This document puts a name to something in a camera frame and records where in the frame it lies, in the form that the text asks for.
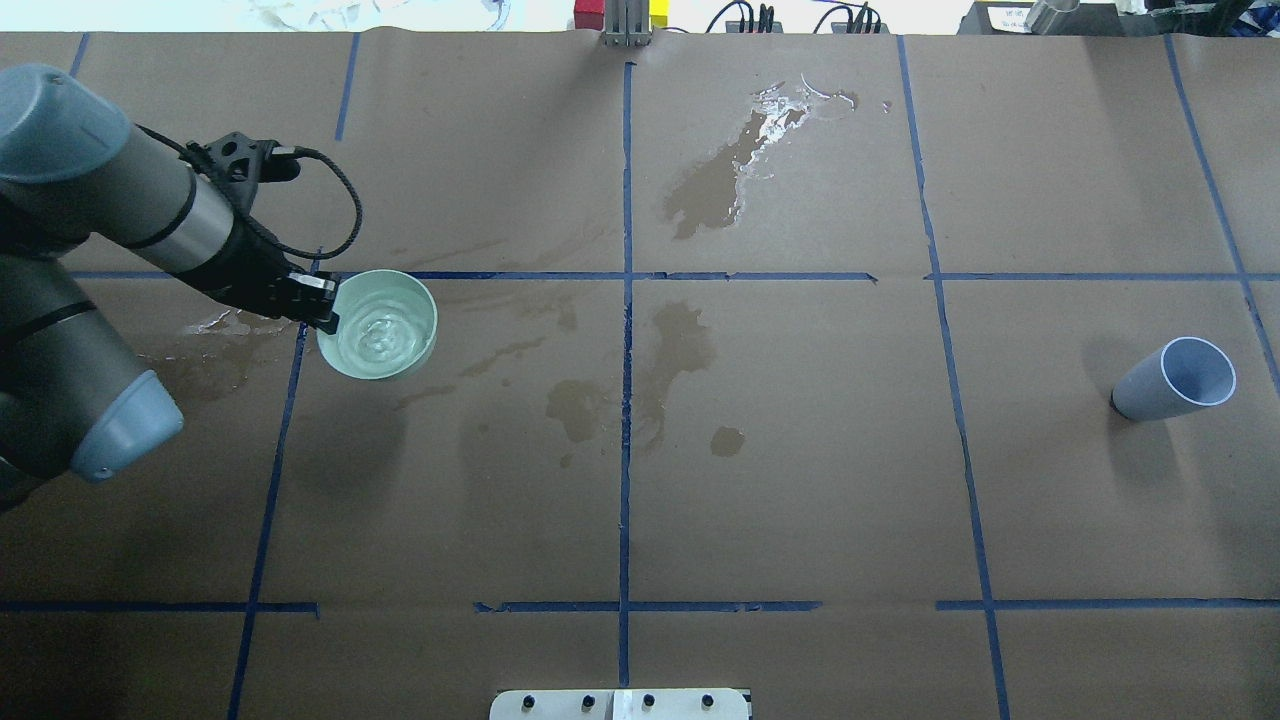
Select red cube block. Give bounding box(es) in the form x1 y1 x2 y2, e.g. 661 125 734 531
572 0 605 31

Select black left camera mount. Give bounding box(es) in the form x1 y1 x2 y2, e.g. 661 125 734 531
186 132 301 193

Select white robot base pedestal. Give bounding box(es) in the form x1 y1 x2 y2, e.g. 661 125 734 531
488 687 754 719

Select green plastic bowl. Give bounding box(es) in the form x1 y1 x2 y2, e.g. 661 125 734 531
316 269 439 380

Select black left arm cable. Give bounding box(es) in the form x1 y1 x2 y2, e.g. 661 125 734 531
134 126 364 261

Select metal cylinder weight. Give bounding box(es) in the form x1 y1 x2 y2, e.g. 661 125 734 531
1023 0 1082 36

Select blue plastic cup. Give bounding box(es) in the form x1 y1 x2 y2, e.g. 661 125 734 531
1108 336 1236 421

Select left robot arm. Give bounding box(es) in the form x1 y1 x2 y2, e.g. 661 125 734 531
1 63 364 511

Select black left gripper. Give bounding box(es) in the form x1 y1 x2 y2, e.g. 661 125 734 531
189 218 340 334

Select yellow cube block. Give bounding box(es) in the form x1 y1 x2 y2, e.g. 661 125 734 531
648 0 671 28

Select black power strip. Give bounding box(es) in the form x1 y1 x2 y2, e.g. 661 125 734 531
703 1 890 36

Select aluminium frame post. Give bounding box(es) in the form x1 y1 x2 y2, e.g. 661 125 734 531
602 0 653 47

